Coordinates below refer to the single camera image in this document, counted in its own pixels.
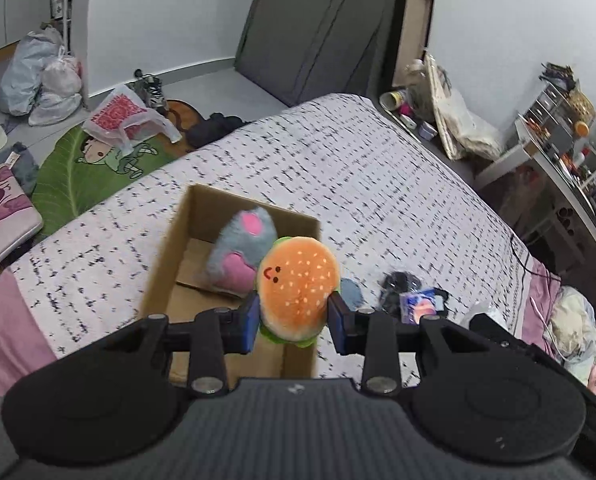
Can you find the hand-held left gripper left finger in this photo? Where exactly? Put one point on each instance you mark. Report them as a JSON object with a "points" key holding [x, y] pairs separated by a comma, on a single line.
{"points": [[252, 326]]}

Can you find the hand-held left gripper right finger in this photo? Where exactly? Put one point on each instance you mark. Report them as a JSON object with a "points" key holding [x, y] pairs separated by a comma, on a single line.
{"points": [[337, 327]]}

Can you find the hamburger plush toy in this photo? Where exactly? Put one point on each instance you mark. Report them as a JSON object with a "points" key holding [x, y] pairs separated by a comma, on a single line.
{"points": [[298, 285]]}

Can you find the grey and pink plush toy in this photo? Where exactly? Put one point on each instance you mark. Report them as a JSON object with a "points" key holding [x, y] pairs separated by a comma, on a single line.
{"points": [[243, 245]]}

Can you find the cardboard box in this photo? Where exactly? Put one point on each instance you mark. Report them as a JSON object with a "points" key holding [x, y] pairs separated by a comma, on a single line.
{"points": [[182, 280]]}

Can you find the black soft item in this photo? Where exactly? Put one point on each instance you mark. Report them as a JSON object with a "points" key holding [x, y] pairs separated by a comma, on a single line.
{"points": [[398, 285]]}

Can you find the blue round plush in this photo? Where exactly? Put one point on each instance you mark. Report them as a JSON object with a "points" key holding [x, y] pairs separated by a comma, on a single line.
{"points": [[350, 292]]}

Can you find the floral duvet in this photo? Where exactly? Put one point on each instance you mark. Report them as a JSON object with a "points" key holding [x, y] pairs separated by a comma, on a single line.
{"points": [[583, 330]]}

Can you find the clear plastic bag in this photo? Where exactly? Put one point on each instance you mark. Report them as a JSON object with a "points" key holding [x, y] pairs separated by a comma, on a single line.
{"points": [[485, 310]]}

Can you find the blue wrapped packet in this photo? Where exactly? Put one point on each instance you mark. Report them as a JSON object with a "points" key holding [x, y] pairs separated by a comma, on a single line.
{"points": [[420, 305]]}

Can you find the white black-speckled bed sheet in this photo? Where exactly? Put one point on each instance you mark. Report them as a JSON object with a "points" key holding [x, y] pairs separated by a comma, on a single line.
{"points": [[378, 185]]}

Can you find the white desk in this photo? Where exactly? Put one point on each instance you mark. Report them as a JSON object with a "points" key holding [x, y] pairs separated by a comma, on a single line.
{"points": [[553, 175]]}

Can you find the black clothes heap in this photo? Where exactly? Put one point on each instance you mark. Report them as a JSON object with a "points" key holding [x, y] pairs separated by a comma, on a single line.
{"points": [[212, 127]]}

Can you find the lavender cup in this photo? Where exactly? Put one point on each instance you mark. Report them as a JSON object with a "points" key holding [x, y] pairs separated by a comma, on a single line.
{"points": [[428, 130]]}

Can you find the white mug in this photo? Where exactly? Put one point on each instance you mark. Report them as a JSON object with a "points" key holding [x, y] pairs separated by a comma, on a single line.
{"points": [[409, 121]]}

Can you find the brown door mat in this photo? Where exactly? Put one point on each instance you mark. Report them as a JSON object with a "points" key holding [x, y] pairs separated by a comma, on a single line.
{"points": [[178, 115]]}

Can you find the pink cup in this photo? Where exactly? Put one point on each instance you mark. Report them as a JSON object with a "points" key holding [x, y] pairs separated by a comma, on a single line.
{"points": [[406, 109]]}

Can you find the yellow-rimmed paper cup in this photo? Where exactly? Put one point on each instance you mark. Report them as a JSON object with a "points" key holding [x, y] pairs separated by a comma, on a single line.
{"points": [[392, 98]]}

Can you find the green cartoon rug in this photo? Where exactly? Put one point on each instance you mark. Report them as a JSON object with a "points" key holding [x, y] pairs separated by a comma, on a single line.
{"points": [[72, 170]]}

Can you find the pink bed sheet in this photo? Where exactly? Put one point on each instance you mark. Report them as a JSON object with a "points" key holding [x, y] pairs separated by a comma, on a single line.
{"points": [[7, 335]]}

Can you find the beige tote bag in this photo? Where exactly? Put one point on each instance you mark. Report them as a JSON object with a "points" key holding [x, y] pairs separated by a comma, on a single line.
{"points": [[458, 115]]}

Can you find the grey drawer organizer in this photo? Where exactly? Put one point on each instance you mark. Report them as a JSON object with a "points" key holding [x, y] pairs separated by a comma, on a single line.
{"points": [[548, 115]]}

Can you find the white red-print plastic bag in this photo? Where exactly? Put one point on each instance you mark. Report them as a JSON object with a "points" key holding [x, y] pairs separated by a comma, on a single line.
{"points": [[122, 117]]}

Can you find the pair of sneakers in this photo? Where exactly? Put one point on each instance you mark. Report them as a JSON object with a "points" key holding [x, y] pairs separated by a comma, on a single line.
{"points": [[150, 87]]}

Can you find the woven basket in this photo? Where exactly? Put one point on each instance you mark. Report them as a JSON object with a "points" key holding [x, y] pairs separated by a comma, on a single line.
{"points": [[578, 102]]}

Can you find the pink printed cushion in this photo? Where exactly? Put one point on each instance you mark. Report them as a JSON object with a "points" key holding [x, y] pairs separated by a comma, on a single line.
{"points": [[0, 220]]}

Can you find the grey-blue folded cloth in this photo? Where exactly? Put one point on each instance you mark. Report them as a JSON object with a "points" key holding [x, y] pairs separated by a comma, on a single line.
{"points": [[20, 165]]}

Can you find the white filled plastic bag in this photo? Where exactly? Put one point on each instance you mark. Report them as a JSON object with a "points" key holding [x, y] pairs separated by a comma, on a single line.
{"points": [[61, 77], [55, 109]]}

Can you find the dark grey wardrobe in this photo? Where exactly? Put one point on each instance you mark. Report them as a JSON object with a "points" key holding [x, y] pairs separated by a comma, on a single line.
{"points": [[318, 30]]}

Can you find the black-framed wooden board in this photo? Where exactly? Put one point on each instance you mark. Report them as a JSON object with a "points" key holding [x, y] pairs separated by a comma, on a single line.
{"points": [[413, 25]]}

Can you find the grey-blue filled plastic bag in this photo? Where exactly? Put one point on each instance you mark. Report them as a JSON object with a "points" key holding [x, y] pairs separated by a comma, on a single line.
{"points": [[25, 70]]}

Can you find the white pole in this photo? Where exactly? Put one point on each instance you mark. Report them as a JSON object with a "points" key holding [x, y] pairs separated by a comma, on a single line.
{"points": [[68, 15]]}

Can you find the black spray bottle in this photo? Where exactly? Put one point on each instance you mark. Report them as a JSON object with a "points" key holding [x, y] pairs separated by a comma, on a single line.
{"points": [[56, 2]]}

